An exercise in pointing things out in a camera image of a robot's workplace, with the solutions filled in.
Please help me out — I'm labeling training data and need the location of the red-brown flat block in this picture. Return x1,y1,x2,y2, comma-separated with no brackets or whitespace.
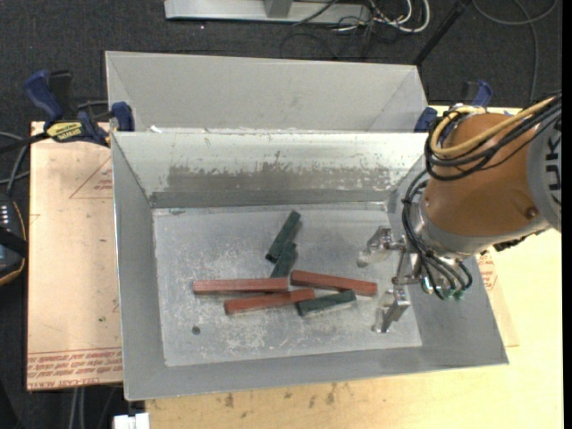
289,269,379,299
223,287,317,316
191,276,290,297

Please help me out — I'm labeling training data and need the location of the grey metal bin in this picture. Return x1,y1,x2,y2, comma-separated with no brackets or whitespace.
104,50,510,402

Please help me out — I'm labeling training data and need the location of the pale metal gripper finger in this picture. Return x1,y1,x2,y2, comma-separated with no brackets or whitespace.
371,286,412,334
356,225,406,269

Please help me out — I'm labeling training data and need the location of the dark green flat block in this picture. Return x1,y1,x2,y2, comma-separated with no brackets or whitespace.
265,209,302,264
269,241,299,280
295,289,358,317

